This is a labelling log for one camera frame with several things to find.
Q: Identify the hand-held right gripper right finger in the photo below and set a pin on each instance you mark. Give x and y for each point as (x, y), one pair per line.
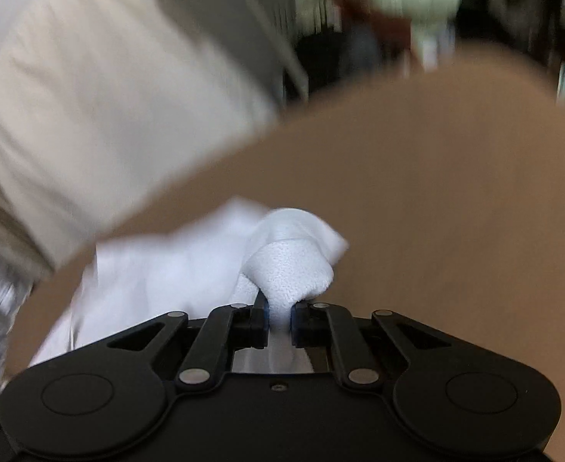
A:
(295, 320)

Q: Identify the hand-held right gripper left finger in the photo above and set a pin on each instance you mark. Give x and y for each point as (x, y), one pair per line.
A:
(262, 317)

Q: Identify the white shirt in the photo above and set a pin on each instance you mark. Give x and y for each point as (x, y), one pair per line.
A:
(191, 269)

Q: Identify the cream quilt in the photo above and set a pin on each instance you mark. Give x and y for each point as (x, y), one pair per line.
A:
(95, 106)

